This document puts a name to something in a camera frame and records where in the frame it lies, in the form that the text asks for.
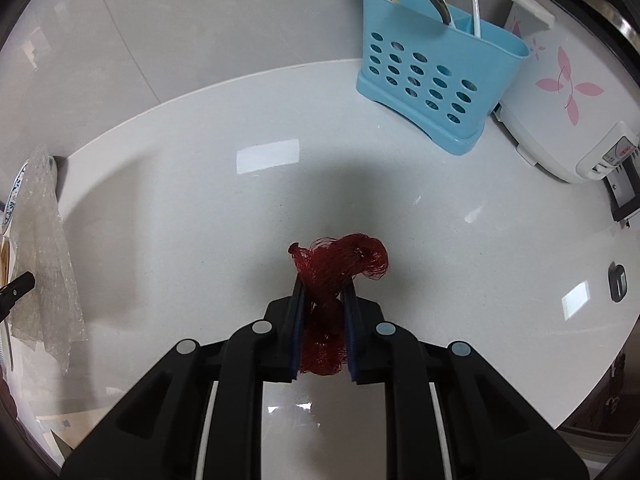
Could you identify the white flowered rice cooker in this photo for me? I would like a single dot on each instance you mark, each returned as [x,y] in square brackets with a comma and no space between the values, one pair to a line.
[565,110]

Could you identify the red mesh net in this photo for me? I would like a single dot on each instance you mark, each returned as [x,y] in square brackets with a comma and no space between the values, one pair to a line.
[350,260]

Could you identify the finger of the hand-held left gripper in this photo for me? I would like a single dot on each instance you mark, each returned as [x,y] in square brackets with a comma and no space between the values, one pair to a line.
[17,287]

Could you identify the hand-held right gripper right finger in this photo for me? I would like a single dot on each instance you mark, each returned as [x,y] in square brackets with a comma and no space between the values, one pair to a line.
[351,340]

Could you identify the light blue utensil holder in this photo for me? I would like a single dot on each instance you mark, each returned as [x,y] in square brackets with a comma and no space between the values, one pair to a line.
[425,85]

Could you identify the blue white bowl and plate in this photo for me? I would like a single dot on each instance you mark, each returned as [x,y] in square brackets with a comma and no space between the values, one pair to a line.
[12,195]

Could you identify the small black object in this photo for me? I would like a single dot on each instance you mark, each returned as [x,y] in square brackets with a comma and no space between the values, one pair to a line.
[617,282]

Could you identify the clear bubble wrap sheet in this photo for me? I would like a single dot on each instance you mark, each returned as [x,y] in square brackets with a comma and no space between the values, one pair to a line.
[45,270]

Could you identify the white black microwave oven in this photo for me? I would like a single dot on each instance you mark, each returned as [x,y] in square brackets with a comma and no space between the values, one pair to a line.
[625,195]

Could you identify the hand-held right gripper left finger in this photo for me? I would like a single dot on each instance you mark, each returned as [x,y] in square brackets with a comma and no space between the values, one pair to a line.
[298,335]

